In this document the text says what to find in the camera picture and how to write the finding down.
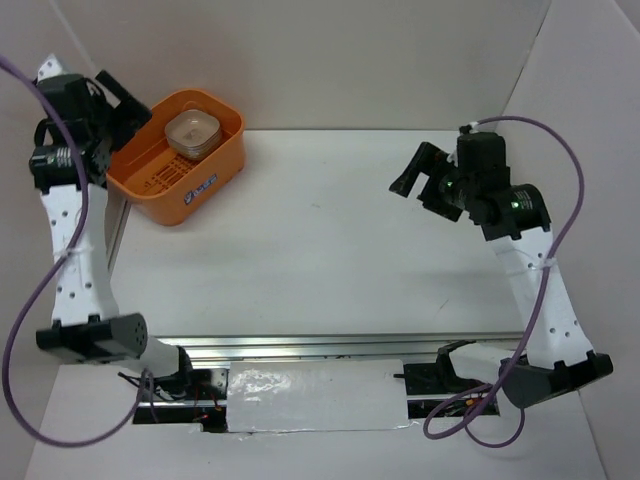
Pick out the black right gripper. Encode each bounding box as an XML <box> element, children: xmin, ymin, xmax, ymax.
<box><xmin>389</xmin><ymin>140</ymin><xmax>477</xmax><ymax>222</ymax></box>

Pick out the brown panda plate back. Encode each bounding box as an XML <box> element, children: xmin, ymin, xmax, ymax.
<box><xmin>164</xmin><ymin>109</ymin><xmax>223</xmax><ymax>151</ymax></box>

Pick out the cream panda plate back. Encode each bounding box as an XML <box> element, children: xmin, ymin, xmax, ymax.
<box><xmin>171</xmin><ymin>147</ymin><xmax>216</xmax><ymax>162</ymax></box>

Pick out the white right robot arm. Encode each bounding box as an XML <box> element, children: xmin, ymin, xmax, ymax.
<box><xmin>389</xmin><ymin>134</ymin><xmax>614</xmax><ymax>409</ymax></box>

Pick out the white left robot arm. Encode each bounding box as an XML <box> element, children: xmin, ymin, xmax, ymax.
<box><xmin>29</xmin><ymin>64</ymin><xmax>198</xmax><ymax>399</ymax></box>

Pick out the orange plastic bin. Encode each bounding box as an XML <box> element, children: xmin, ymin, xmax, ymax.
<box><xmin>107</xmin><ymin>89</ymin><xmax>246</xmax><ymax>226</ymax></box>

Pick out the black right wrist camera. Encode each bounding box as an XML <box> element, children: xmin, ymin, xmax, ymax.
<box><xmin>456</xmin><ymin>132</ymin><xmax>511</xmax><ymax>191</ymax></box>

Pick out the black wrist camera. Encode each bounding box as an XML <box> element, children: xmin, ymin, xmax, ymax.
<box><xmin>36</xmin><ymin>74</ymin><xmax>92</xmax><ymax>121</ymax></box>
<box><xmin>456</xmin><ymin>132</ymin><xmax>511</xmax><ymax>191</ymax></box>

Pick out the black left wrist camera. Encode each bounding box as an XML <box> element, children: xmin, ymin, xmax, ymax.
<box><xmin>36</xmin><ymin>74</ymin><xmax>92</xmax><ymax>121</ymax></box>

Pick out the aluminium rail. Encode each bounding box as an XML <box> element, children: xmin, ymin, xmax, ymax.
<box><xmin>161</xmin><ymin>332</ymin><xmax>521</xmax><ymax>364</ymax></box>

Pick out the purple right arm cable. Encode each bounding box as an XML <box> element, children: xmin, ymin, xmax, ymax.
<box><xmin>423</xmin><ymin>115</ymin><xmax>587</xmax><ymax>447</ymax></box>

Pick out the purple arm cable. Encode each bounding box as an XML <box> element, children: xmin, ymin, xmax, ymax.
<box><xmin>0</xmin><ymin>52</ymin><xmax>156</xmax><ymax>447</ymax></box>
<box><xmin>423</xmin><ymin>115</ymin><xmax>587</xmax><ymax>447</ymax></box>

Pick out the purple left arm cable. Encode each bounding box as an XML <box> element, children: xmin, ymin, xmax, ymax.
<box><xmin>0</xmin><ymin>52</ymin><xmax>156</xmax><ymax>447</ymax></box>

